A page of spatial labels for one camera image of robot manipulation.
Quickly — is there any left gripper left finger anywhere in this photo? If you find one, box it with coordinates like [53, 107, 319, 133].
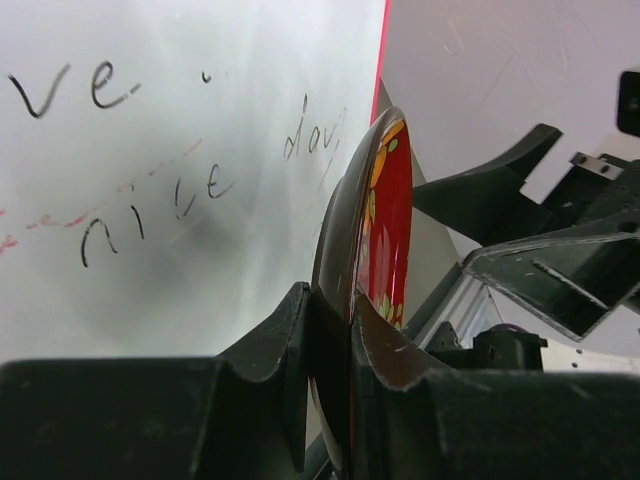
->
[1, 282, 310, 479]

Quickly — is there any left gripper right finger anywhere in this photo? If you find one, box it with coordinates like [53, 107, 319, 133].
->
[350, 294, 639, 479]

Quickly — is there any red floral plate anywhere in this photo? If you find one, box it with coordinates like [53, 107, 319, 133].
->
[309, 107, 412, 479]

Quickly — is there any red framed whiteboard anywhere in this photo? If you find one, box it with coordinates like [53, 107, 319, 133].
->
[1, 1, 390, 361]

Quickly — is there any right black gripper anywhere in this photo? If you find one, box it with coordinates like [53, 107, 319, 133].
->
[412, 70, 639, 342]

